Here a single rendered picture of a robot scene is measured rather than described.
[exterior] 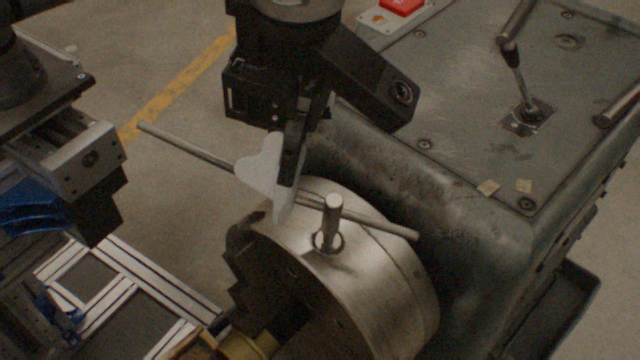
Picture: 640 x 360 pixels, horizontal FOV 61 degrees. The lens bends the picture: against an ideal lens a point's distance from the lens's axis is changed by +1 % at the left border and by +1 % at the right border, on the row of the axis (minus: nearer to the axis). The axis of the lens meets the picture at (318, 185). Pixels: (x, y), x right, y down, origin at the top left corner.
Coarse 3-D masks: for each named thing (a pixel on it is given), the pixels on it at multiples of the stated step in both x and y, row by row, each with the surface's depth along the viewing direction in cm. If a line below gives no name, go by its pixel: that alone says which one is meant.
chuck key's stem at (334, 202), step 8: (328, 200) 59; (336, 200) 59; (328, 208) 59; (336, 208) 58; (328, 216) 60; (336, 216) 60; (328, 224) 61; (336, 224) 61; (328, 232) 62; (336, 232) 63; (328, 240) 65
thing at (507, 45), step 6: (504, 42) 65; (510, 42) 65; (504, 48) 65; (510, 48) 64; (516, 48) 65; (504, 54) 65; (510, 54) 65; (516, 54) 65; (504, 60) 67; (510, 60) 66; (516, 60) 66; (510, 66) 67; (516, 66) 67
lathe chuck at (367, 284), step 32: (256, 224) 70; (288, 224) 68; (320, 224) 67; (352, 224) 67; (288, 256) 66; (320, 256) 64; (352, 256) 65; (384, 256) 66; (288, 288) 73; (320, 288) 64; (352, 288) 63; (384, 288) 65; (320, 320) 71; (352, 320) 63; (384, 320) 65; (416, 320) 68; (384, 352) 65; (416, 352) 73
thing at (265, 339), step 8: (232, 328) 72; (264, 328) 72; (232, 336) 71; (240, 336) 70; (248, 336) 69; (256, 336) 71; (264, 336) 71; (272, 336) 71; (224, 344) 70; (232, 344) 69; (240, 344) 69; (248, 344) 69; (256, 344) 69; (264, 344) 70; (272, 344) 71; (280, 344) 71; (216, 352) 72; (224, 352) 69; (232, 352) 68; (240, 352) 68; (248, 352) 68; (256, 352) 69; (264, 352) 70; (272, 352) 71
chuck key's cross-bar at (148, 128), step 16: (144, 128) 59; (160, 128) 60; (176, 144) 60; (192, 144) 60; (208, 160) 60; (224, 160) 60; (320, 208) 60; (368, 224) 60; (384, 224) 59; (416, 240) 59
